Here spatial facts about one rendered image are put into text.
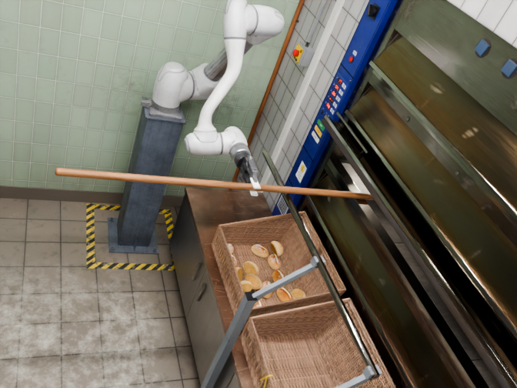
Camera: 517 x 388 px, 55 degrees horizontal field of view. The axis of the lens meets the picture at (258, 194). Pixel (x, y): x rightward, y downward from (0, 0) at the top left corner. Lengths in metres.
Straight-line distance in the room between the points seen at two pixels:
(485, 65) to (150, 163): 1.84
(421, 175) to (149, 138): 1.49
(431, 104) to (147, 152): 1.57
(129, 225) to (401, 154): 1.80
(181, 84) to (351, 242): 1.20
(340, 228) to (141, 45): 1.52
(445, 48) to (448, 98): 0.20
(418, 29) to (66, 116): 2.06
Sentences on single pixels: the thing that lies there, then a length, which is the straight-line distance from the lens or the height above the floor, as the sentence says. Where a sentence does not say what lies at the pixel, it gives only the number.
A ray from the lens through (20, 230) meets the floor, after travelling 3.41.
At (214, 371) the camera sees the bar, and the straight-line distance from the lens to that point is 2.39.
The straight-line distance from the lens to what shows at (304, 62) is 2.91.
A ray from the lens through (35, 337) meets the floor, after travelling 2.91.
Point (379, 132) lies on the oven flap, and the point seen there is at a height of 1.51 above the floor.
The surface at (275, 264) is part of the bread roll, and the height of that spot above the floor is 0.63.
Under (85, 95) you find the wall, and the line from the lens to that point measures 3.16.
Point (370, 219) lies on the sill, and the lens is 2.32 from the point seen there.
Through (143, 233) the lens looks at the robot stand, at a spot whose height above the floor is 0.13.
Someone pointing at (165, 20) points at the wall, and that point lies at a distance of 2.98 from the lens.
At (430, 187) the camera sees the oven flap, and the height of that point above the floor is 1.53.
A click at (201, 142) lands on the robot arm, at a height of 1.20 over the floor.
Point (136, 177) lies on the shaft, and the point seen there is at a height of 1.20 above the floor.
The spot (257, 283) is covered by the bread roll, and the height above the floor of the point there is 0.64.
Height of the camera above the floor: 2.40
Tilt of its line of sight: 35 degrees down
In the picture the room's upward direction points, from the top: 23 degrees clockwise
